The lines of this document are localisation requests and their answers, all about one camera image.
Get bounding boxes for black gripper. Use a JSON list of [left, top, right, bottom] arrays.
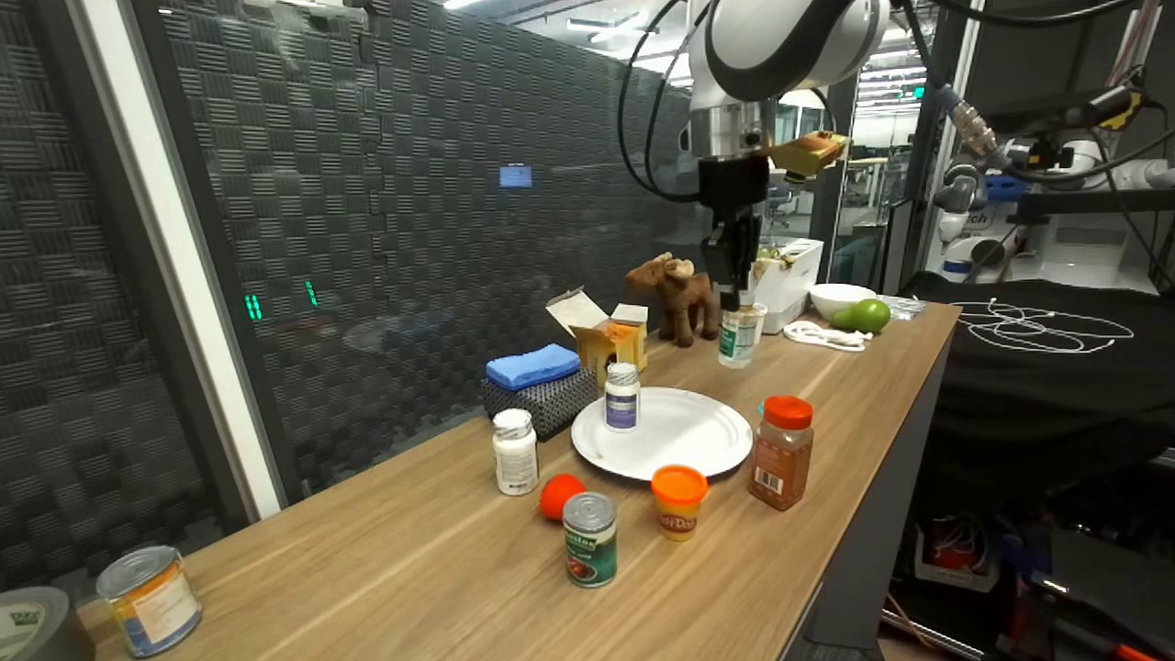
[[695, 155, 769, 312]]

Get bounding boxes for white-capped green-label bottle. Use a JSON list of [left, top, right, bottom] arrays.
[[714, 305, 762, 376]]

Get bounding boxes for white-capped blue-label bottle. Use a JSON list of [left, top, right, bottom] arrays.
[[603, 360, 642, 433]]

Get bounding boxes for orange-capped brown spice bottle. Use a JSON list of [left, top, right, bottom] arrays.
[[745, 394, 820, 514]]

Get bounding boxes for white pill bottle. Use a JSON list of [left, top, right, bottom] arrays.
[[488, 405, 543, 500]]

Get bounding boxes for white plastic bucket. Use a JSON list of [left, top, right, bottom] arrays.
[[745, 236, 824, 333]]

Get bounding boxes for brown plush moose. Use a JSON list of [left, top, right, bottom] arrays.
[[622, 251, 727, 352]]

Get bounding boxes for white bowl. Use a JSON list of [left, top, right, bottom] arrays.
[[806, 278, 882, 322]]

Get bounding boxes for green fruit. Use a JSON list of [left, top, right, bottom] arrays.
[[828, 294, 895, 336]]

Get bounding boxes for open yellow cardboard box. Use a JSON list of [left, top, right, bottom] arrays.
[[543, 285, 652, 389]]

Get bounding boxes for white paper plate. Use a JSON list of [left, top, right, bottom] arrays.
[[564, 385, 758, 486]]

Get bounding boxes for blue sponge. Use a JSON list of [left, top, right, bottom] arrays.
[[480, 340, 586, 394]]

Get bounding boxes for dark grey block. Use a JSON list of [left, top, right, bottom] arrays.
[[480, 366, 603, 440]]

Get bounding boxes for orange-lidded yellow dough tub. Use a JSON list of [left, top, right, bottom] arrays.
[[646, 461, 712, 537]]

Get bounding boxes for background equipment rack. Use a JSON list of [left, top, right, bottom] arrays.
[[928, 71, 1175, 290]]

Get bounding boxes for orange ball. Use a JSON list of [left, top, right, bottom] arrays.
[[534, 470, 591, 524]]

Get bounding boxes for green-label tin can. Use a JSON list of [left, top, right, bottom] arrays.
[[562, 488, 621, 587]]

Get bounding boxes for black covered table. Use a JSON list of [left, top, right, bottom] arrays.
[[903, 268, 1175, 492]]

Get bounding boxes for white-label tin can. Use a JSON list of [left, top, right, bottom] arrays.
[[90, 542, 208, 661]]

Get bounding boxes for grey tape roll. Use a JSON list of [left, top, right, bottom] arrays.
[[0, 585, 100, 661]]

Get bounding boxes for white rope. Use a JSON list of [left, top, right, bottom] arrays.
[[779, 316, 872, 356]]

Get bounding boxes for tan wrist camera box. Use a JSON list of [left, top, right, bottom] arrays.
[[767, 130, 853, 181]]

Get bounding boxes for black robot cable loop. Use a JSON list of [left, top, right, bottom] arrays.
[[614, 0, 739, 204]]

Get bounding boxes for grey sleeved robot cable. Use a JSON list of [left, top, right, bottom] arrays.
[[892, 0, 1030, 187]]

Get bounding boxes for white cable bundle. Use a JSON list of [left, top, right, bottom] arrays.
[[953, 294, 1138, 360]]

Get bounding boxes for white window frame post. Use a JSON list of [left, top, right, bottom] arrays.
[[67, 0, 285, 524]]

